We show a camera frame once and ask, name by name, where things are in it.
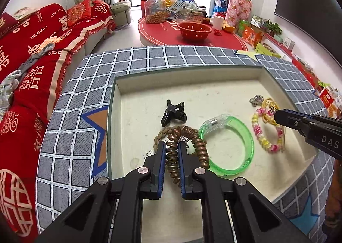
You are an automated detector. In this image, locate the yellow cord bracelet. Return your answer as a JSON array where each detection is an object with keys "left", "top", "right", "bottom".
[{"left": 260, "top": 98, "right": 286, "bottom": 150}]

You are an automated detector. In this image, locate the person's right hand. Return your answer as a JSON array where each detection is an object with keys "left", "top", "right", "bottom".
[{"left": 324, "top": 158, "right": 342, "bottom": 236}]

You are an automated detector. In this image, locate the orange snack box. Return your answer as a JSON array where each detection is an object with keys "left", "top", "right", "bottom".
[{"left": 319, "top": 86, "right": 342, "bottom": 118}]

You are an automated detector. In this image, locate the red patterned cushion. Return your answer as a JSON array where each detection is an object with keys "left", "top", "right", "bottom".
[{"left": 67, "top": 0, "right": 93, "bottom": 28}]

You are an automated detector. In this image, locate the clear plastic snack jar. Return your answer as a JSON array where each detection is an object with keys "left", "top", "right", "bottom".
[{"left": 144, "top": 0, "right": 167, "bottom": 24}]

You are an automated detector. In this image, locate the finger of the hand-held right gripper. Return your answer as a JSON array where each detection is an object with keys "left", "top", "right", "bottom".
[
  {"left": 274, "top": 110, "right": 311, "bottom": 138},
  {"left": 279, "top": 109, "right": 315, "bottom": 122}
]

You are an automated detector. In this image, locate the pastel beaded bracelet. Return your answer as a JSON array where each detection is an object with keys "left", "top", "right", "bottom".
[{"left": 251, "top": 107, "right": 285, "bottom": 153}]

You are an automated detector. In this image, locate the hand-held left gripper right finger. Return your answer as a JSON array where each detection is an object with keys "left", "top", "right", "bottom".
[{"left": 178, "top": 141, "right": 312, "bottom": 243}]

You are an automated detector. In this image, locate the brown spiral hair tie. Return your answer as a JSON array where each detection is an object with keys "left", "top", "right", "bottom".
[{"left": 166, "top": 126, "right": 210, "bottom": 186}]

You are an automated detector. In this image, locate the black hair claw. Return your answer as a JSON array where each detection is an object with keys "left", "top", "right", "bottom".
[{"left": 161, "top": 100, "right": 187, "bottom": 127}]

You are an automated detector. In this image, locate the tan braided rope bracelet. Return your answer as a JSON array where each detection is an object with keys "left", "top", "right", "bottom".
[{"left": 154, "top": 126, "right": 177, "bottom": 155}]

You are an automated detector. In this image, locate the red round table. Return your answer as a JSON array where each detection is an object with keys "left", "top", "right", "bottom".
[{"left": 137, "top": 14, "right": 253, "bottom": 52}]

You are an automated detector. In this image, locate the grey-green shallow tray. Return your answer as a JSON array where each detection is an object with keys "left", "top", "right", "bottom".
[{"left": 107, "top": 65, "right": 328, "bottom": 204}]

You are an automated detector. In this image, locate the small silver charm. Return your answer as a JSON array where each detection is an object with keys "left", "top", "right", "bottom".
[{"left": 250, "top": 95, "right": 264, "bottom": 107}]

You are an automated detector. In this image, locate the white cup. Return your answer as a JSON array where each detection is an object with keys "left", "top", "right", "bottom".
[{"left": 212, "top": 16, "right": 225, "bottom": 31}]

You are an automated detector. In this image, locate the beige recliner chair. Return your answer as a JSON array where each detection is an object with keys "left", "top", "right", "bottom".
[{"left": 75, "top": 0, "right": 133, "bottom": 25}]

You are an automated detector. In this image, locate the red sofa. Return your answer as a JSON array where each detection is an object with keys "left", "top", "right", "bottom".
[{"left": 0, "top": 4, "right": 116, "bottom": 243}]

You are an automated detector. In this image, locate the red television bench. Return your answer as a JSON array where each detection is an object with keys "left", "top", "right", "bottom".
[{"left": 263, "top": 33, "right": 334, "bottom": 91}]

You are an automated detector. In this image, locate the red plastic bowl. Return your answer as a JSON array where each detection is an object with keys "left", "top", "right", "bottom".
[{"left": 177, "top": 21, "right": 213, "bottom": 40}]

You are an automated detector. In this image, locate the green translucent bracelet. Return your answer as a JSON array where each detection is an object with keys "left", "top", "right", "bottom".
[{"left": 198, "top": 114, "right": 254, "bottom": 178}]

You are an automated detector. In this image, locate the pink patterned gift box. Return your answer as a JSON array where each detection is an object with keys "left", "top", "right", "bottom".
[{"left": 227, "top": 0, "right": 253, "bottom": 27}]

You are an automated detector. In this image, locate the black television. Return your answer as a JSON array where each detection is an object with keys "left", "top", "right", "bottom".
[{"left": 274, "top": 0, "right": 342, "bottom": 68}]

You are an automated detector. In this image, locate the grey braided cloth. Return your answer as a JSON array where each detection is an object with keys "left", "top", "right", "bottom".
[{"left": 20, "top": 42, "right": 63, "bottom": 72}]

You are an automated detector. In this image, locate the green potted plant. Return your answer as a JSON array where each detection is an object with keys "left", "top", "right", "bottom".
[{"left": 263, "top": 20, "right": 282, "bottom": 36}]

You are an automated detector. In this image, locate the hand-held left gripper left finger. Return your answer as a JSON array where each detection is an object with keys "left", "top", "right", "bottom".
[{"left": 35, "top": 140, "right": 167, "bottom": 243}]

